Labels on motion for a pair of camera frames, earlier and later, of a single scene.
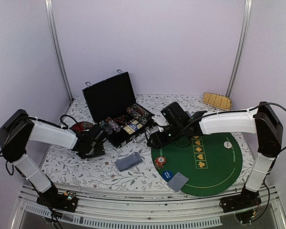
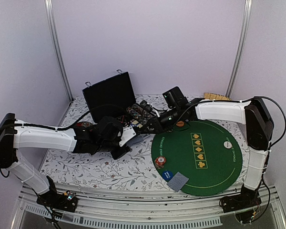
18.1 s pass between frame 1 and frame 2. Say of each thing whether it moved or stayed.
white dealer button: stayed
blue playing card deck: moved
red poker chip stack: stayed
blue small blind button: stayed
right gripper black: moved
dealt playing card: stayed
